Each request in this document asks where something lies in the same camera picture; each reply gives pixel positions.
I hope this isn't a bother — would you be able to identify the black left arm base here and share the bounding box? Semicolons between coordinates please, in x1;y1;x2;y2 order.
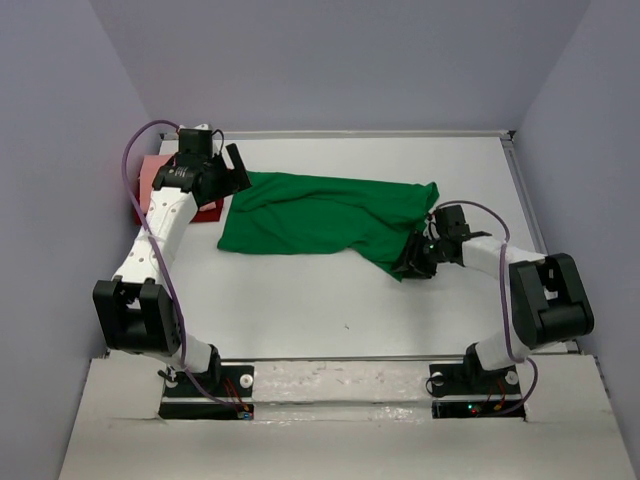
157;362;255;421

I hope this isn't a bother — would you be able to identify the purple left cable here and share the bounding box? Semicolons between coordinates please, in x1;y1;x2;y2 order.
122;118;251;419

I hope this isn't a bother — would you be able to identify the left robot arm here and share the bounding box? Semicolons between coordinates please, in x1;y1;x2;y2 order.
92;124;251;395

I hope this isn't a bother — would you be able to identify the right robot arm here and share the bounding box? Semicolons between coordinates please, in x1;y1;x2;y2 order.
392;201;595;392

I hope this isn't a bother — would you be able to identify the pink t shirt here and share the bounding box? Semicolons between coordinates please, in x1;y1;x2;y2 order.
138;155;172;214

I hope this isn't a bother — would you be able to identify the dark red t shirt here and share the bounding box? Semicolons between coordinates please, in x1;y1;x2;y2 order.
134;180;224;223

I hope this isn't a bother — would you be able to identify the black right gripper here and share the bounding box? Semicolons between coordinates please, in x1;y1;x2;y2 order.
389;228;447;280

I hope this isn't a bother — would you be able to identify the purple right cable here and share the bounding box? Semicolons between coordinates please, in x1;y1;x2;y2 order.
434;200;540;416

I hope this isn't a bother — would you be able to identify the purple cable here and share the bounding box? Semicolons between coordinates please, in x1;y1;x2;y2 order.
122;118;251;419
434;200;540;416

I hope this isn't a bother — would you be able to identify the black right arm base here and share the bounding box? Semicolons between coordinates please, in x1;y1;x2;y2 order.
425;363;526;420

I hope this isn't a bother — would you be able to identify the green t shirt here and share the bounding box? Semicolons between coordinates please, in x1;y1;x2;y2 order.
217;172;440;281

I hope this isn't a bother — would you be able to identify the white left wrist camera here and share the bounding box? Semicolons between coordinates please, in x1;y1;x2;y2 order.
178;123;212;131

